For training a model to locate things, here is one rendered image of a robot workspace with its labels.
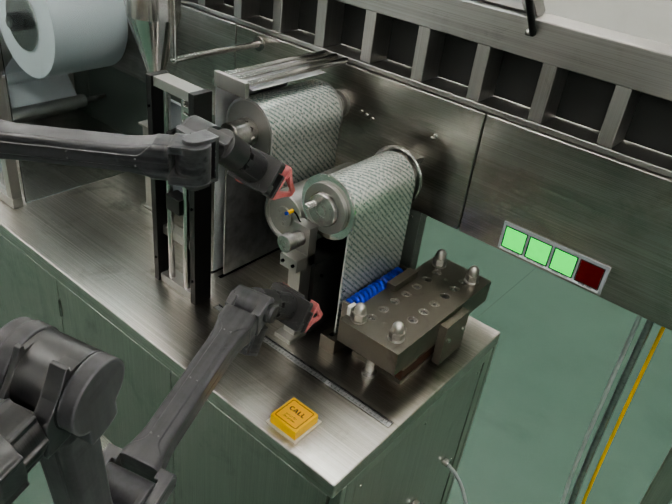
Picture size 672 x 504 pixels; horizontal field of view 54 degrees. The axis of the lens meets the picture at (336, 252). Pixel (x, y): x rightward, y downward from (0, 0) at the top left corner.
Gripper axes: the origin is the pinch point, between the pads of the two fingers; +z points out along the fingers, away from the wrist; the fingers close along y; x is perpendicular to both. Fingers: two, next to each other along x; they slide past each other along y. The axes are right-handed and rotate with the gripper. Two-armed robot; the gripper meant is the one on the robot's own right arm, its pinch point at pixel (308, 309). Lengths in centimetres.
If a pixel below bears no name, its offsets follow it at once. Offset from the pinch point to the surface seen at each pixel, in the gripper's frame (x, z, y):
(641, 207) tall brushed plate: 48, 20, 47
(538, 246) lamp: 34, 28, 30
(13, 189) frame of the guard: -14, -5, -102
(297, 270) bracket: 6.0, 0.2, -6.9
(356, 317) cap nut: 2.5, 7.2, 7.5
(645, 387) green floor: 5, 208, 53
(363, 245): 16.9, 8.8, 0.5
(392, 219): 24.8, 15.9, 0.5
